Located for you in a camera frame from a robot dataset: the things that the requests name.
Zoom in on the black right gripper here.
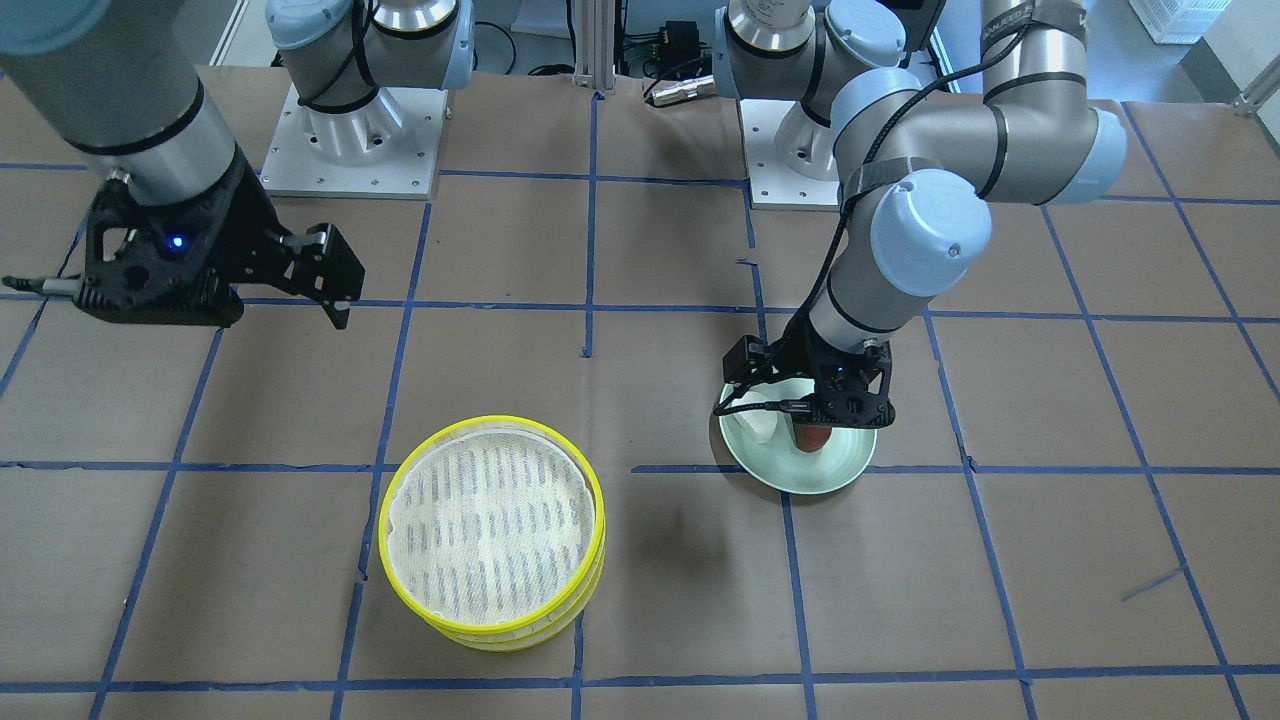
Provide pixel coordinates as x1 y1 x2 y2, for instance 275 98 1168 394
76 160 365 331

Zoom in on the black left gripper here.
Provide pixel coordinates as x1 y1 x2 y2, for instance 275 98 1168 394
716 336 895 429

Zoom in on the white half bun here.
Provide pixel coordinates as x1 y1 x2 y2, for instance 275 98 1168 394
736 411 780 445

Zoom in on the yellow steamer top layer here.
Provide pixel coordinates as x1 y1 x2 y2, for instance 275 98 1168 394
376 415 607 632

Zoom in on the yellow steamer layer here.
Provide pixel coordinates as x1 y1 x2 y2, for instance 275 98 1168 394
376 415 607 632
381 550 607 653

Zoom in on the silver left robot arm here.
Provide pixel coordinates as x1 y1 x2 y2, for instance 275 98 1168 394
713 1 1126 429

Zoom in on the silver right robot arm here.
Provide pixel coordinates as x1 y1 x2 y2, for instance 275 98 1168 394
3 1 475 329

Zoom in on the yellow steamer bottom layer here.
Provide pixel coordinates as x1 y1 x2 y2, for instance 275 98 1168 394
381 550 607 653

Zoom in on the brown half bun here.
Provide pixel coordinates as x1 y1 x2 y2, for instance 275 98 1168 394
792 424 833 454

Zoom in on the mint green plate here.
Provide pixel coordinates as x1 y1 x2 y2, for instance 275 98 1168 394
717 410 877 495

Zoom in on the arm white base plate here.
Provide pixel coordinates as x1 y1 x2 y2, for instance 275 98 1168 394
739 99 838 211
260 87 449 201

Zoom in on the aluminium frame post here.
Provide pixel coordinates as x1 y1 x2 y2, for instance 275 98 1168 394
564 1 625 96

